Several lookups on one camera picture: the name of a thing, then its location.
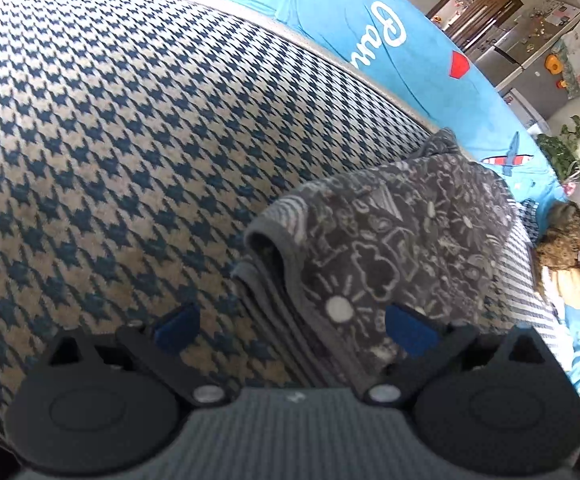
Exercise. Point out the green potted plant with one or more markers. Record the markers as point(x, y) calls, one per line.
point(577, 155)

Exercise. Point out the brown patterned cloth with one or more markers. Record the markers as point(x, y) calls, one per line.
point(567, 240)

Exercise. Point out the wooden doorway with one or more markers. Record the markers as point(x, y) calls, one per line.
point(474, 5)

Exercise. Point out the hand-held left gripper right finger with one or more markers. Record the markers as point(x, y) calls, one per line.
point(409, 329)

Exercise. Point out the grey doodle-print fleece jacket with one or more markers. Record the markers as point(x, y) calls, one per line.
point(394, 230)

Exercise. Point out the houndstooth woven mat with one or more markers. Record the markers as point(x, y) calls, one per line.
point(120, 135)

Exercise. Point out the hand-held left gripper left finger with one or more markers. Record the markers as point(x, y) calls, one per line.
point(177, 326)

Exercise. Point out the silver refrigerator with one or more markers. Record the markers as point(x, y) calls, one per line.
point(519, 50)

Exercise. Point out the blue printed quilt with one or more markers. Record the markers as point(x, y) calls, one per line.
point(419, 75)

